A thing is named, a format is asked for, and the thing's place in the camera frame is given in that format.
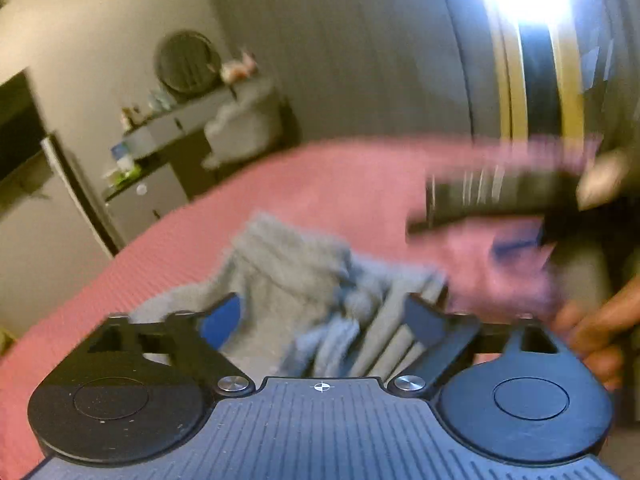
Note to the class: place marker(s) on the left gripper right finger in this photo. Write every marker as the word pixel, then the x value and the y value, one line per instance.
pixel 447 340

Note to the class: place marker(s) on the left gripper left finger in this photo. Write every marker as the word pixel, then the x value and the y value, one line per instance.
pixel 198 338

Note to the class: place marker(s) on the grey sweatpants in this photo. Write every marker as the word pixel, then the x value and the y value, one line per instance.
pixel 311 306

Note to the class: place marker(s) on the person right hand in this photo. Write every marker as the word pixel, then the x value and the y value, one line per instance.
pixel 592 335

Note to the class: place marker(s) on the white leaning board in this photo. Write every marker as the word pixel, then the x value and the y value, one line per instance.
pixel 64 166

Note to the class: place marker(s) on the grey small cabinet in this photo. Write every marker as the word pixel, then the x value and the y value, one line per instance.
pixel 142 203

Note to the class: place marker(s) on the pink ribbed bedspread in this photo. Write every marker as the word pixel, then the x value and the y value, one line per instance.
pixel 359 192

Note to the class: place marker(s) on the white blue container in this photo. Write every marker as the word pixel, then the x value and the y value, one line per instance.
pixel 123 158

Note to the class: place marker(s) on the grey vanity desk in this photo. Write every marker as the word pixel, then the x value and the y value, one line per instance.
pixel 178 136

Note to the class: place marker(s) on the white shell chair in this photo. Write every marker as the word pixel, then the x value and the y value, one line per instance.
pixel 243 129

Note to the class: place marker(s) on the pink toy on vanity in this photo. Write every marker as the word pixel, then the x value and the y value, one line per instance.
pixel 236 70

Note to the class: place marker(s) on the round black mirror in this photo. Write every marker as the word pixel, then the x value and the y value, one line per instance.
pixel 187 65

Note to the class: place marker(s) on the black wall television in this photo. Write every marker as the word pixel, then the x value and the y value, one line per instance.
pixel 21 128

